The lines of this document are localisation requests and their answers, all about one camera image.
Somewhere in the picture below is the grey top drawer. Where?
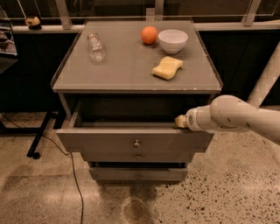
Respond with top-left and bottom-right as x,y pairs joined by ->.
57,101 -> 213,154

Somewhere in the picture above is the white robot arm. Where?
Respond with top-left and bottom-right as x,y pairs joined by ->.
175,43 -> 280,144

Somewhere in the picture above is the grey drawer cabinet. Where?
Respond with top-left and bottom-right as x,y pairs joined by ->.
52,21 -> 222,169

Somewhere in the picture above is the yellow sponge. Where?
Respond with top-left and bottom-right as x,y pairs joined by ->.
152,56 -> 184,81

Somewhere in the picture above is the white bowl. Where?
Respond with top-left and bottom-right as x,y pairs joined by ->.
158,29 -> 188,54

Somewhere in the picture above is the orange fruit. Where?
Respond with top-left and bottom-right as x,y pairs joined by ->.
141,26 -> 158,45

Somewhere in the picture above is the round floor drain cover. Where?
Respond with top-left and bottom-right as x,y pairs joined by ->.
123,199 -> 146,223

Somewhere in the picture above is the clear plastic bottle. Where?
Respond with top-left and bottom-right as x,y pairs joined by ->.
87,32 -> 105,63

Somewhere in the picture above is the metal window railing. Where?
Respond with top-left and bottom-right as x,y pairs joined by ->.
0,0 -> 280,32

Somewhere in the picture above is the small yellow black object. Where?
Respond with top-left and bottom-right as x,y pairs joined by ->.
25,16 -> 41,30

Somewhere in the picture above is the black floor cable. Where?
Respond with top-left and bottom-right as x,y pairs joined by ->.
0,113 -> 85,224

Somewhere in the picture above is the black desk leg frame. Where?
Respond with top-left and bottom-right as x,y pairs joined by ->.
0,111 -> 65,159

